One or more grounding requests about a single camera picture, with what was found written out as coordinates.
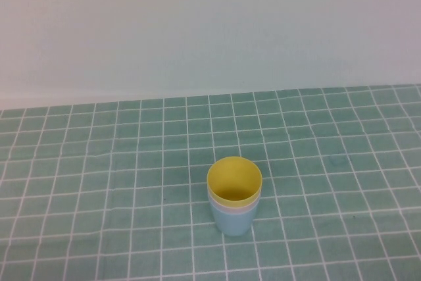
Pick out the green checked tablecloth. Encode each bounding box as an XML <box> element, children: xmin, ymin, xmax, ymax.
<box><xmin>0</xmin><ymin>85</ymin><xmax>421</xmax><ymax>281</ymax></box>

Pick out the pink plastic cup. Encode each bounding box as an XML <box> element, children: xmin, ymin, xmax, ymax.
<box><xmin>207</xmin><ymin>192</ymin><xmax>261</xmax><ymax>217</ymax></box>

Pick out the yellow plastic cup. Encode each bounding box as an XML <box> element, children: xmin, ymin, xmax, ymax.
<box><xmin>206</xmin><ymin>157</ymin><xmax>263</xmax><ymax>206</ymax></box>

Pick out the blue plastic cup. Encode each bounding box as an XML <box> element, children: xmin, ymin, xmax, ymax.
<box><xmin>210</xmin><ymin>200</ymin><xmax>259</xmax><ymax>238</ymax></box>

